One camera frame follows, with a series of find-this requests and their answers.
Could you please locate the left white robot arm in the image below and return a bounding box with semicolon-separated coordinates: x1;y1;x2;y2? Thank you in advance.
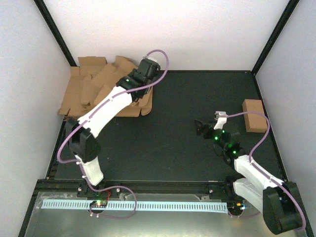
66;57;160;197

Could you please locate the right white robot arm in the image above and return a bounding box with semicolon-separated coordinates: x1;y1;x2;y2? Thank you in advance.
194;118;307;235

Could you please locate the folded brown cardboard box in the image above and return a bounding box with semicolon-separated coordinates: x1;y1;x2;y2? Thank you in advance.
242;99;268;133

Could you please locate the stack of flat cardboard blanks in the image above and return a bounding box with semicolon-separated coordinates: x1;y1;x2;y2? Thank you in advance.
57;55;154;117

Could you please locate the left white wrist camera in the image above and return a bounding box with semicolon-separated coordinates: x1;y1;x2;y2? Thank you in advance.
143;55;159;64

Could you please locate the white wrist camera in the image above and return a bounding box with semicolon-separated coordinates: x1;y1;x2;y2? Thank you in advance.
143;55;159;64
214;111;227;130

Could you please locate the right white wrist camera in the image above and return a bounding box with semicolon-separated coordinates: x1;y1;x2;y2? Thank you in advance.
214;111;227;130

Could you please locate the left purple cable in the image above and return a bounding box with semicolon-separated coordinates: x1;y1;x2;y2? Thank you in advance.
56;49;170;220

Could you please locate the purple cable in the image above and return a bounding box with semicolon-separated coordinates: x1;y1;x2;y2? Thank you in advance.
223;111;307;232
56;49;170;220

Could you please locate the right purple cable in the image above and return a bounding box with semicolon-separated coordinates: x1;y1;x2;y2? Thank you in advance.
223;111;307;232

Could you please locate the left black frame post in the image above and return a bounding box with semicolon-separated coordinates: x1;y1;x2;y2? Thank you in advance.
34;0;77;67

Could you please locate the black frame post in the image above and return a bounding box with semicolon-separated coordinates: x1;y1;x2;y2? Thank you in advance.
251;0;300;76
34;0;77;67

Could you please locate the right black frame post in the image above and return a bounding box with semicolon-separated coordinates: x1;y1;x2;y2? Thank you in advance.
251;0;300;76

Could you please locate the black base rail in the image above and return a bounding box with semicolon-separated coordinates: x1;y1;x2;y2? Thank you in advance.
34;179;241;201

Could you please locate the light blue slotted cable duct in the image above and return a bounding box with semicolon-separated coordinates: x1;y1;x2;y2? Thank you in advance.
41;199;228;214

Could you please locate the metal base plate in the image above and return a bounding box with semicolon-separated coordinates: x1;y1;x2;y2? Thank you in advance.
19;193;272;237

